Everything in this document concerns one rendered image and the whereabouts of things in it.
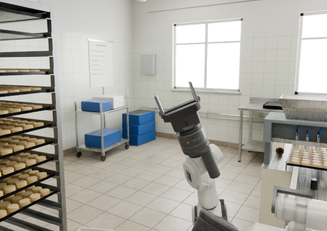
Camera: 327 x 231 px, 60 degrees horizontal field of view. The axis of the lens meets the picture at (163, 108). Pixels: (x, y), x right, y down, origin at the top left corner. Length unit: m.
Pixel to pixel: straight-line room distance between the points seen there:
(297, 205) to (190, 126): 0.34
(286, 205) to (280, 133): 1.38
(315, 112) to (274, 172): 0.47
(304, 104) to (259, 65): 3.24
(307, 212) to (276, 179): 1.37
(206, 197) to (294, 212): 0.36
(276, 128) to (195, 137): 1.30
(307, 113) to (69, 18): 4.12
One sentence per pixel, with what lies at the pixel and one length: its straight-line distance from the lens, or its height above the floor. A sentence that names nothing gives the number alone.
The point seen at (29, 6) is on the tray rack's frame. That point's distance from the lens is 1.48.
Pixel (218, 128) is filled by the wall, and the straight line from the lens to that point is 5.53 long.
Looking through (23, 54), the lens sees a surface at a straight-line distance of 1.70.
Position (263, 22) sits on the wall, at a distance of 5.24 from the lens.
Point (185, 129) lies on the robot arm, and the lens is 0.84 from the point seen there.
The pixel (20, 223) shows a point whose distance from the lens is 2.03.
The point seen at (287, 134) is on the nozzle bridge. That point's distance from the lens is 2.10.
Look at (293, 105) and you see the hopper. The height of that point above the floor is 1.28.
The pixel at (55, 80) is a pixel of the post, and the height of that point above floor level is 1.46.
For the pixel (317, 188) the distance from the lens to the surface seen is 1.89.
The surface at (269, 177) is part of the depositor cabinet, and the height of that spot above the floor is 0.78.
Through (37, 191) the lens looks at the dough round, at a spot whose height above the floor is 0.87.
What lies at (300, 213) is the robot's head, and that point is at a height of 1.20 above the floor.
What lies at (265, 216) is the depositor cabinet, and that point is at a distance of 2.23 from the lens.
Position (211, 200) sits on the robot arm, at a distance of 1.04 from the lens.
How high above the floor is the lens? 1.54
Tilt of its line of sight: 9 degrees down
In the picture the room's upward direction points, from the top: straight up
